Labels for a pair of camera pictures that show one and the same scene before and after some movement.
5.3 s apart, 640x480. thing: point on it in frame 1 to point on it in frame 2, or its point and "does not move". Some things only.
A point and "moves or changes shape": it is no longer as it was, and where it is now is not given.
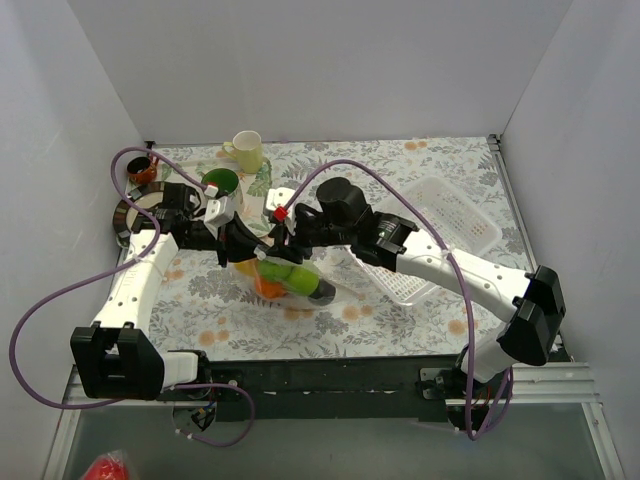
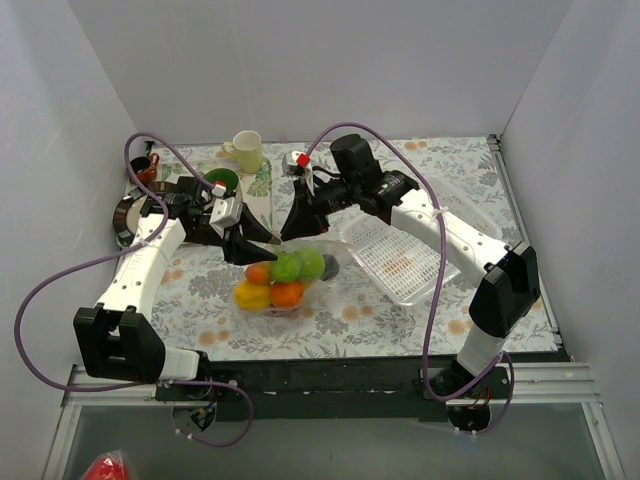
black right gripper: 301,242 to 310,204
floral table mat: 317,248 does not move
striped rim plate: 139,201 does not move
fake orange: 268,289 to 286,294
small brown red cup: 142,170 does not move
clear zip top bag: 294,283 moves or changes shape
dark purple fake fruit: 324,293 to 331,268
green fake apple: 302,281 to 312,264
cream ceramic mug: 247,148 does not move
